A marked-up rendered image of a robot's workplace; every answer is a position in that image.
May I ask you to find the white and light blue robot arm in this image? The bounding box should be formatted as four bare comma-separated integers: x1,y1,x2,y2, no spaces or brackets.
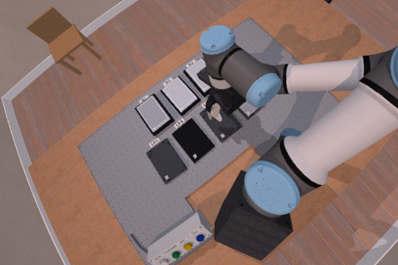
197,25,398,218

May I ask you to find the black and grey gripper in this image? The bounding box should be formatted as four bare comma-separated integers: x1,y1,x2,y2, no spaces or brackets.
205,77,246,122

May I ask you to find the white button panel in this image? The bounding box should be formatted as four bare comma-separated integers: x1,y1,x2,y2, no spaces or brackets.
131,209,213,265

